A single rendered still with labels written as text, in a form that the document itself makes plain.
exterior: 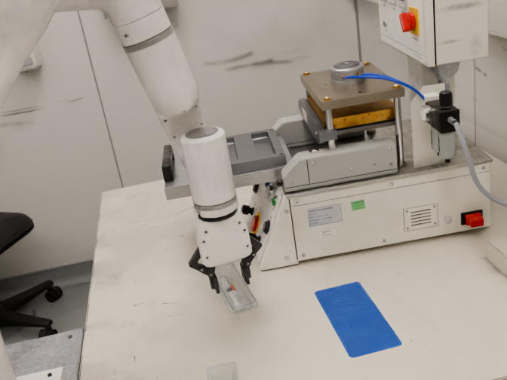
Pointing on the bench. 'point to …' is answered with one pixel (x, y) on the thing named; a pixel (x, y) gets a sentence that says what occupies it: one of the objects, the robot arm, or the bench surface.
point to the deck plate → (397, 167)
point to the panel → (262, 208)
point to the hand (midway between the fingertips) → (230, 278)
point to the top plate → (352, 85)
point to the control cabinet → (433, 52)
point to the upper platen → (358, 116)
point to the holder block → (255, 151)
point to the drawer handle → (167, 163)
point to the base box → (377, 215)
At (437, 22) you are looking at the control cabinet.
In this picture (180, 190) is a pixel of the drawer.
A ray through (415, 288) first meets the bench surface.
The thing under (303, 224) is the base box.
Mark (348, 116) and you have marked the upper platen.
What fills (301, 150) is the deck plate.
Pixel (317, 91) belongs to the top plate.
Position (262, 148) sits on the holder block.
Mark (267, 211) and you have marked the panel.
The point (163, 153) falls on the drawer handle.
